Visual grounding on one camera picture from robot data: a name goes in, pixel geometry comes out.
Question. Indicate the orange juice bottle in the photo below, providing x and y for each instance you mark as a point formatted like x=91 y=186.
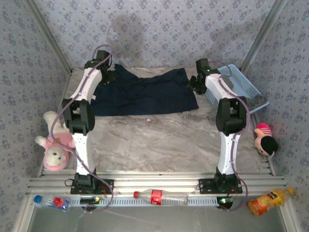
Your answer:
x=265 y=201

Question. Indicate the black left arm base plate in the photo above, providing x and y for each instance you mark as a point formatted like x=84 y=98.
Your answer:
x=106 y=184

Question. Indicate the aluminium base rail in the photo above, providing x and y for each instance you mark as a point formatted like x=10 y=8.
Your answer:
x=157 y=181

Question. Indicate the navy blue garment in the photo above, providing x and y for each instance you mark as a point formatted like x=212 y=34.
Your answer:
x=144 y=96

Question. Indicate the white teddy bear pink outfit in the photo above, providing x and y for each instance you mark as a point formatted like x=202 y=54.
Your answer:
x=55 y=157

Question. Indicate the clear cola bottle red cap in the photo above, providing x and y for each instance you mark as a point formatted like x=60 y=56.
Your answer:
x=157 y=196

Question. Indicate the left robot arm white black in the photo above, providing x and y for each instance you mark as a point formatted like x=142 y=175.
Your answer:
x=83 y=149

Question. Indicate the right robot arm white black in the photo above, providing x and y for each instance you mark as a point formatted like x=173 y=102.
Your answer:
x=227 y=154

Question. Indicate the clear water bottle blue cap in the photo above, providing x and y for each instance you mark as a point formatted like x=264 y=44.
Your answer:
x=53 y=202

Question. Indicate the light blue plastic basket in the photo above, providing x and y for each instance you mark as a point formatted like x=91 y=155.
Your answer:
x=243 y=79

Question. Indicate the grey garment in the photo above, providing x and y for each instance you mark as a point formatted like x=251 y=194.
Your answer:
x=257 y=100

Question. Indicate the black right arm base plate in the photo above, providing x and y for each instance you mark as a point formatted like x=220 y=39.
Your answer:
x=205 y=186

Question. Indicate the black controller board with LED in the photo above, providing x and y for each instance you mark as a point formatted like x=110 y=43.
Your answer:
x=224 y=201
x=89 y=200

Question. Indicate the aluminium corner post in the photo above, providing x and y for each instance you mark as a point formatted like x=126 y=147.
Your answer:
x=50 y=36
x=261 y=36

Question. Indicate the pink doll plush black hair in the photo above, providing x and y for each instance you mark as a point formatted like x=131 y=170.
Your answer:
x=268 y=145

